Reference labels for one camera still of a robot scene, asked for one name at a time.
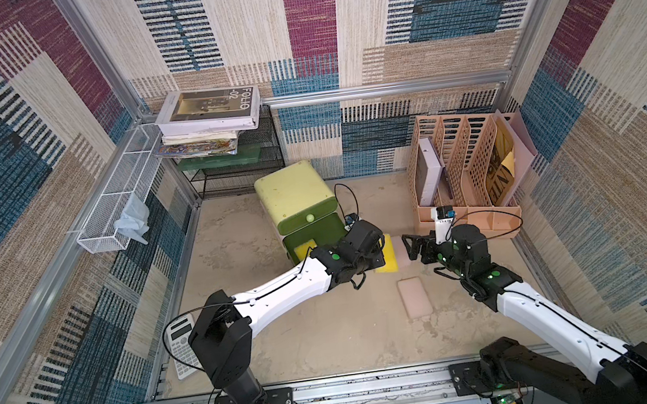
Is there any crumpled white cloth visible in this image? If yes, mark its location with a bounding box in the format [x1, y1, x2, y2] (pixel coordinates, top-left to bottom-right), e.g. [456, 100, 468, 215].
[114, 194, 150, 246]

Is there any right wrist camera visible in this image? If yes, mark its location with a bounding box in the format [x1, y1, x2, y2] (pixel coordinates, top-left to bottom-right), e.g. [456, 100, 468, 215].
[430, 206, 456, 244]

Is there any stack of magazines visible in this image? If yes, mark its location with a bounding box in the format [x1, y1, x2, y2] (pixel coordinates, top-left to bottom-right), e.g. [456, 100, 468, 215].
[153, 130, 241, 159]

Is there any large white book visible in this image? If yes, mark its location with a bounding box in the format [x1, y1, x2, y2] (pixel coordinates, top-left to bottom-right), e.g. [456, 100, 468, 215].
[155, 86, 261, 136]

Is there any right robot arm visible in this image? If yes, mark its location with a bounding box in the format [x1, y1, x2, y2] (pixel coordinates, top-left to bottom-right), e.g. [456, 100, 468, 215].
[402, 224, 647, 404]

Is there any white book in organizer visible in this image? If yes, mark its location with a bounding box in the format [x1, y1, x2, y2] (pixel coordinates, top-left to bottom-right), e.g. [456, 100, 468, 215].
[415, 137, 443, 207]

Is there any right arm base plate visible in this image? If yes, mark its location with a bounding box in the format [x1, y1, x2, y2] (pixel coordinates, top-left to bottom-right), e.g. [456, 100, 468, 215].
[447, 360, 528, 398]

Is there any black wire shelf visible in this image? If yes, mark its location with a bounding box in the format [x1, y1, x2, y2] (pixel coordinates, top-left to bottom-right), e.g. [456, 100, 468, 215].
[177, 105, 286, 200]

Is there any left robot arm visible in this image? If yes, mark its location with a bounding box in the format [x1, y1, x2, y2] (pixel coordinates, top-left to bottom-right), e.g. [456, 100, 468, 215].
[188, 220, 385, 404]

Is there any green three-drawer cabinet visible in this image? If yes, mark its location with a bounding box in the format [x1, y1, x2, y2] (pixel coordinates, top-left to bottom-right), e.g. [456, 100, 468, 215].
[251, 157, 342, 240]

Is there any pink sponge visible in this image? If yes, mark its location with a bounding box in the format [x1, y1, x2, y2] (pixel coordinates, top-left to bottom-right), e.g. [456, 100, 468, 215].
[397, 277, 434, 320]
[392, 235, 412, 271]

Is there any pink desk file organizer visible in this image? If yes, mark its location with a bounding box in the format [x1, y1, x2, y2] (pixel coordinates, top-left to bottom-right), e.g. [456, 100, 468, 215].
[407, 113, 522, 240]

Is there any white wire basket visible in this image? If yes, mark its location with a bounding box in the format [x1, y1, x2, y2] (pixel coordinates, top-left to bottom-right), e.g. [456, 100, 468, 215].
[77, 124, 162, 254]

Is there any green drawer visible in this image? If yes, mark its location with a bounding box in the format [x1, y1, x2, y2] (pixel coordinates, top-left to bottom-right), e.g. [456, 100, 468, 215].
[282, 213, 346, 264]
[269, 197, 338, 236]

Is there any green top drawer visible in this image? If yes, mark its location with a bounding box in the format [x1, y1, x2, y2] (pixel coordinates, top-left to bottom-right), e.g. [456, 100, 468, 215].
[269, 197, 338, 236]

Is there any yellow brown magazine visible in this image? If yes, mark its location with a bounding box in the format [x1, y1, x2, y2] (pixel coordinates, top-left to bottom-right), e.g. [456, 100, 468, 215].
[485, 118, 516, 207]

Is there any green tray on shelf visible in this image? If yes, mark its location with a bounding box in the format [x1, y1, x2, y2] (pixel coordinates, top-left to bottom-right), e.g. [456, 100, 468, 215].
[177, 144, 261, 172]

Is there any white calculator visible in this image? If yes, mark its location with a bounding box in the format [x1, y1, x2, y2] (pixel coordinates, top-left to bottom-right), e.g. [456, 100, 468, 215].
[167, 314, 201, 381]

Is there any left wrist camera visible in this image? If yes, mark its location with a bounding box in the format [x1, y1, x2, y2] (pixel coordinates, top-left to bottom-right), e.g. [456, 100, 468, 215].
[344, 213, 360, 230]

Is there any yellow sponge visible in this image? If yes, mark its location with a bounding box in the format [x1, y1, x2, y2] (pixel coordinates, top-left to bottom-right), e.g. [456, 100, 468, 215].
[375, 234, 400, 274]
[294, 239, 316, 262]

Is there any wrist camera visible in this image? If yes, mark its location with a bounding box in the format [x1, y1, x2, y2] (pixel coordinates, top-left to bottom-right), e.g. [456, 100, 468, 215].
[344, 213, 360, 230]
[430, 206, 456, 244]

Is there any left camera cable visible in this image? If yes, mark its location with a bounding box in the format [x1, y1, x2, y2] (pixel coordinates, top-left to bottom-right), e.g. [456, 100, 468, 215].
[331, 181, 362, 220]

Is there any pink folder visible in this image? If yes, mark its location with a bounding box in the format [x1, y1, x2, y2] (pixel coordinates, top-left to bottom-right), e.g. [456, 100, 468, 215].
[494, 111, 537, 206]

